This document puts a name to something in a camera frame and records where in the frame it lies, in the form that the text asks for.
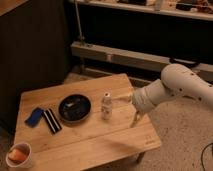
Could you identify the small white bottle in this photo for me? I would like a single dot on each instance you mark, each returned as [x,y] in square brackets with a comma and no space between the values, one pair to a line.
[106,106]

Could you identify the black white striped block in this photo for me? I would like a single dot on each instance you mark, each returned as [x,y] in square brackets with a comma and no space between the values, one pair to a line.
[52,121]

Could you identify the orange object in cup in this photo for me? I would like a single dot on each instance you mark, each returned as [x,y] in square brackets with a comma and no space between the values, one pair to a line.
[17,156]

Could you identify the dark cabinet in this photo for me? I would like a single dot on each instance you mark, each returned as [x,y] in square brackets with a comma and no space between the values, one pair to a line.
[34,53]

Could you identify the wooden table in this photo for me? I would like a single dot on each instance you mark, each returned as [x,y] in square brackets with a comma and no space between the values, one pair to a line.
[92,142]

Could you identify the blue sponge block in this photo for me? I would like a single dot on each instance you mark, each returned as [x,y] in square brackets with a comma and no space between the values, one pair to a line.
[34,117]

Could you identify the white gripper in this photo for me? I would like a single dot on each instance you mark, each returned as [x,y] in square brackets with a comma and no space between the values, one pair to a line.
[143,99]

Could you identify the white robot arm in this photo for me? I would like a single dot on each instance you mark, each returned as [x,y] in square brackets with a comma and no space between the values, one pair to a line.
[176,81]

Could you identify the dark ceramic bowl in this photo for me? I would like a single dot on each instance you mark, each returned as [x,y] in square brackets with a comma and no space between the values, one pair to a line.
[74,108]

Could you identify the metal shelf rack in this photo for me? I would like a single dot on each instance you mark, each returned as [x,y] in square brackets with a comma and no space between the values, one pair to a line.
[141,38]

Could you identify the white cup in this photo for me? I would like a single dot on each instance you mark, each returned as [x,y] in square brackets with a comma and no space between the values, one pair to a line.
[24,147]

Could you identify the black handle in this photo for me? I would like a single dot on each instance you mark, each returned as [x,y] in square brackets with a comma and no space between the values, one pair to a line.
[184,63]

